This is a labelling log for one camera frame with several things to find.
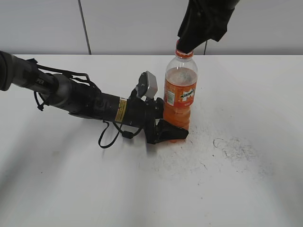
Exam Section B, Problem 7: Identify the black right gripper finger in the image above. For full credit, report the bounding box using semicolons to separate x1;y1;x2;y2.
177;11;227;52

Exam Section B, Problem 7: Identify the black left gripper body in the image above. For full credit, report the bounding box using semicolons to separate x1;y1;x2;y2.
123;97;164;144

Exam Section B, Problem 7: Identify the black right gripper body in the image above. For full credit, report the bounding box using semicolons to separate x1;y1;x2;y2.
188;0;239;31

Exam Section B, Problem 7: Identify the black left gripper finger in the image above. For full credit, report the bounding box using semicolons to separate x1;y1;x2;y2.
155;119;189;143

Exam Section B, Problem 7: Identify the orange bottle cap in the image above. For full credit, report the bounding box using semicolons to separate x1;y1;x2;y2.
175;40;194;59

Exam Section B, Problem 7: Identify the orange soda plastic bottle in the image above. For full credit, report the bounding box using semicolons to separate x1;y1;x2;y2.
163;57;198;130

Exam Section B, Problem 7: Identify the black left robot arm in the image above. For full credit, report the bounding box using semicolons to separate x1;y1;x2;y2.
0;52;188;144

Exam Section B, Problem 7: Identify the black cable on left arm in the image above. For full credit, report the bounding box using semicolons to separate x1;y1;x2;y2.
98;120;143;149

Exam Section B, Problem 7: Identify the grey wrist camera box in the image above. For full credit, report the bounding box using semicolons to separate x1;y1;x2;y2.
135;71;158;99

